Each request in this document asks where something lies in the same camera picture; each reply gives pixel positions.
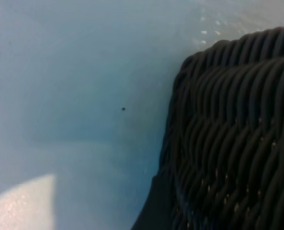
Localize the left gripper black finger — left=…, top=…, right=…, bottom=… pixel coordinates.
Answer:
left=131, top=172, right=181, bottom=230

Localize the dark brown wicker basket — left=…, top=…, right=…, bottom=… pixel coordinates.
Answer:
left=159, top=23, right=284, bottom=230

